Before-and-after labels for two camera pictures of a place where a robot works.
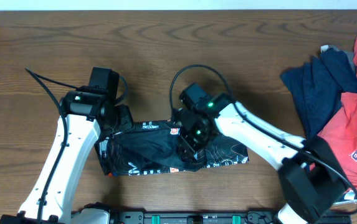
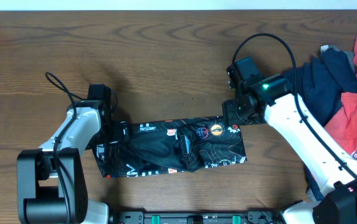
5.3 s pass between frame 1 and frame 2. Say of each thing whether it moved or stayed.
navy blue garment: stayed
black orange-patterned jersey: stayed
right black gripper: moved
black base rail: stayed
